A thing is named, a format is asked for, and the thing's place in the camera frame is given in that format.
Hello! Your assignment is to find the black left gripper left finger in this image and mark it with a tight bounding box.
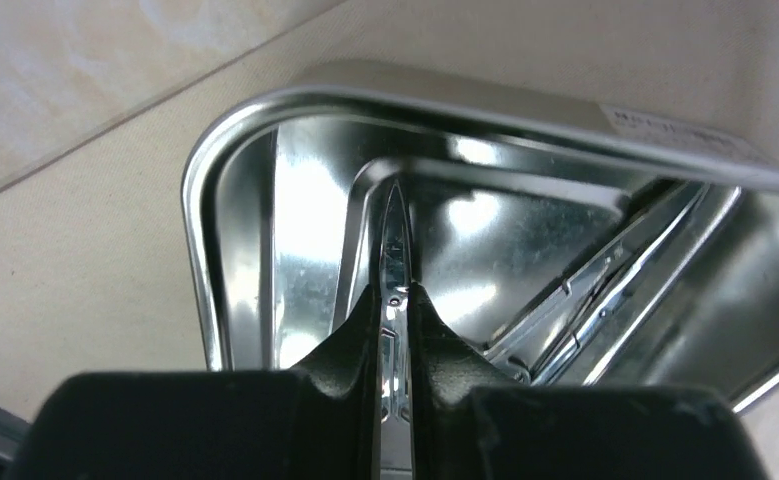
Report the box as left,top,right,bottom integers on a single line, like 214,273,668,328
6,288,380,479

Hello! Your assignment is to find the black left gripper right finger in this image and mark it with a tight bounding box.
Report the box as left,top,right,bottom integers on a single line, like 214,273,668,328
407,284,766,479

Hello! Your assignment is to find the steel forceps clamp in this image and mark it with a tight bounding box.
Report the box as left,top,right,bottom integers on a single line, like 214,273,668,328
483,182,711,386

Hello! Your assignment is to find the steel instrument tray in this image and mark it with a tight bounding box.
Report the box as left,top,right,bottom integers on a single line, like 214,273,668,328
182,61,779,411

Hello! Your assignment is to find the cream cloth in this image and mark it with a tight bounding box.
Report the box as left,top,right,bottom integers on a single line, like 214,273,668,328
0,1,779,477

